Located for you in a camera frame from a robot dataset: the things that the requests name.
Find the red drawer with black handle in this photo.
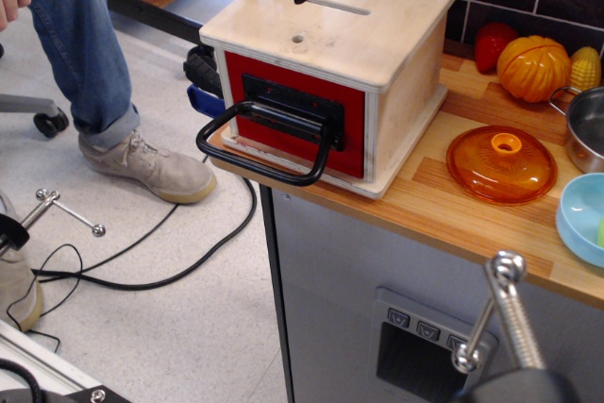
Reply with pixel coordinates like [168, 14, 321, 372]
[196, 52, 365, 186]

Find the wooden box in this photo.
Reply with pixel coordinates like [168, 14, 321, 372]
[200, 0, 456, 199]

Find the blue black clamp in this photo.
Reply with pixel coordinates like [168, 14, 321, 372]
[183, 45, 226, 118]

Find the blue jeans leg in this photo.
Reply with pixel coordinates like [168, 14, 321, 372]
[30, 0, 140, 149]

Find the red toy pepper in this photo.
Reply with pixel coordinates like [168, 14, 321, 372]
[474, 23, 519, 73]

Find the beige shoe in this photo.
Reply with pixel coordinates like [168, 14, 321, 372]
[78, 130, 216, 204]
[0, 190, 44, 333]

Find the office chair base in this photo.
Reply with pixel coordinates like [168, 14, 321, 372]
[1, 93, 69, 139]

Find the orange toy pumpkin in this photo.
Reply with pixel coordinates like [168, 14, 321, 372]
[496, 35, 572, 103]

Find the orange transparent lid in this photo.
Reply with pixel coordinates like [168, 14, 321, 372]
[446, 126, 558, 205]

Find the metal clamp screw left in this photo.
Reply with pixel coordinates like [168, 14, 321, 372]
[0, 188, 107, 258]

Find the metal clamp screw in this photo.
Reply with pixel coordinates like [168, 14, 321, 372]
[0, 188, 107, 258]
[450, 250, 581, 403]

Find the yellow toy corn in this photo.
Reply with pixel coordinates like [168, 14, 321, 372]
[569, 46, 602, 91]

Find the steel pot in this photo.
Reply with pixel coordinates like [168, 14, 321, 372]
[548, 86, 604, 173]

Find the grey toy kitchen cabinet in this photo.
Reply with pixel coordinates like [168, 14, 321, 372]
[260, 184, 604, 403]

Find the metal clamp screw right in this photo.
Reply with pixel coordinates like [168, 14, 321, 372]
[450, 250, 581, 403]

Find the light blue bowl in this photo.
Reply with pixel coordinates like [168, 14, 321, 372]
[556, 173, 603, 268]

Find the green object in bowl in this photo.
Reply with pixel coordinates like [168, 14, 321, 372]
[596, 217, 604, 249]

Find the thick black cable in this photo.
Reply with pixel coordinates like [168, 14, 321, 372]
[30, 175, 259, 292]

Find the aluminium frame with bracket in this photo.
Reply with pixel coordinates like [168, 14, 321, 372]
[1, 321, 128, 402]

